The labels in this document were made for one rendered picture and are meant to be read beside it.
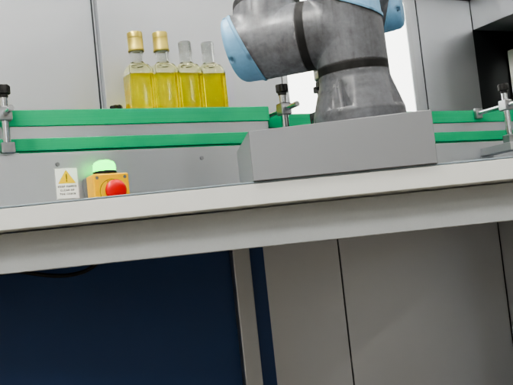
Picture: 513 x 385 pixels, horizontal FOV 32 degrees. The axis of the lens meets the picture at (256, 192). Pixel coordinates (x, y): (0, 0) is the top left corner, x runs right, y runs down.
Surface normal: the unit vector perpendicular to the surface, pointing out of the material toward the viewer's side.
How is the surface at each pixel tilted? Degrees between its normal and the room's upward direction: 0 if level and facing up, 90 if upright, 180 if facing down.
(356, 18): 91
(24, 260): 90
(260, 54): 120
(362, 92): 74
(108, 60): 90
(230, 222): 90
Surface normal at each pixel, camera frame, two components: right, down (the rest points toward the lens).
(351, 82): -0.22, -0.33
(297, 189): 0.08, -0.09
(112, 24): 0.45, -0.12
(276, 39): -0.29, 0.12
